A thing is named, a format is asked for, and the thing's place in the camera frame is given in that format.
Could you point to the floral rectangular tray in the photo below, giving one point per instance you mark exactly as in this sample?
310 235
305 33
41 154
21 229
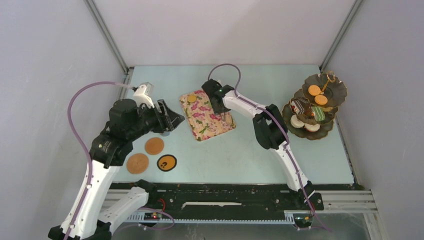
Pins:
204 124

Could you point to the three tier black cake stand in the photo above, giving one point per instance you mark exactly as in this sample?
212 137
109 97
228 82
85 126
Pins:
331 87

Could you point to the chocolate cake piece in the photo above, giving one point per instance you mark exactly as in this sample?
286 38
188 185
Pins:
298 106

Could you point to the upper wooden round coaster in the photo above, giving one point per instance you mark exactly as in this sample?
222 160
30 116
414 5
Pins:
154 146

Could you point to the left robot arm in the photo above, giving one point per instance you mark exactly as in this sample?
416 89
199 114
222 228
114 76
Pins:
86 221

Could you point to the lower wooden round coaster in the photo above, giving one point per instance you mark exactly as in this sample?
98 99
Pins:
137 163

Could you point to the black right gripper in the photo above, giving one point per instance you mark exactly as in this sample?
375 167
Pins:
218 110

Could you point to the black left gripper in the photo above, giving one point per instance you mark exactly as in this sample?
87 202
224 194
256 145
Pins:
167 120

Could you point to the green striped cake slice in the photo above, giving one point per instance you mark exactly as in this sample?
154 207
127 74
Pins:
319 114

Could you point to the white donut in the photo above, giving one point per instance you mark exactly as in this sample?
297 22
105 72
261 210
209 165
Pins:
295 122
312 127

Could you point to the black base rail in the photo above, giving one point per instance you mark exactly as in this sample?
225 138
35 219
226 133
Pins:
230 202

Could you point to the orange question mark coaster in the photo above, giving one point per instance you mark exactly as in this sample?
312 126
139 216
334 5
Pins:
166 162

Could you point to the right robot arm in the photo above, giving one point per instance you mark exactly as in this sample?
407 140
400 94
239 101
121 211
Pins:
270 132

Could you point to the orange round biscuit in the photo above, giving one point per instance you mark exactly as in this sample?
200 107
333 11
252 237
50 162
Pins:
314 90
321 99

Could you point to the small yellow cookie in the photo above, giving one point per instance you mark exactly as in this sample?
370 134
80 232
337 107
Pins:
191 98

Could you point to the wooden round coaster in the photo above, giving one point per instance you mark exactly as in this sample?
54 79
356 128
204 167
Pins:
137 163
154 146

